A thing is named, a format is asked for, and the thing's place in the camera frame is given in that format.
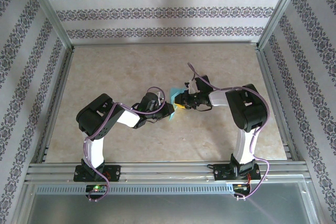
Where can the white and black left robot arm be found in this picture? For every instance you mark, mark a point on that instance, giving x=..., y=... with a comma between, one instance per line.
x=128, y=118

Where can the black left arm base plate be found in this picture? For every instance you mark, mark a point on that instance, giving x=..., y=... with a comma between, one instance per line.
x=115, y=172

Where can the grey metal sheet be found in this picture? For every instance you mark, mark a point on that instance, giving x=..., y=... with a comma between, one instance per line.
x=168, y=211

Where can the long aluminium mounting rail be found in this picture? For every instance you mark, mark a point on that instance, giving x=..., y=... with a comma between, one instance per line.
x=168, y=171

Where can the aluminium frame rail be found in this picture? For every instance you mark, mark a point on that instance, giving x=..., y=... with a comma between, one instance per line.
x=268, y=77
x=56, y=90
x=165, y=43

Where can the aluminium frame post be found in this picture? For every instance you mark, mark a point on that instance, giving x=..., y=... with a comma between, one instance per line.
x=49, y=9
x=281, y=9

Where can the small control board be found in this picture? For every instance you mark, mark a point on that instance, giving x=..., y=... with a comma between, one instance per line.
x=101, y=188
x=240, y=187

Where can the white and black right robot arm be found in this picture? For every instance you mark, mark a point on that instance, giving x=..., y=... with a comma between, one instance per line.
x=217, y=98

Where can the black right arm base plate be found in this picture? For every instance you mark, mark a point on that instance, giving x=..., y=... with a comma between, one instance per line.
x=220, y=174

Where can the teal cloth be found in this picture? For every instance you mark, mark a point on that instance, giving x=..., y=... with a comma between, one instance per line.
x=173, y=94

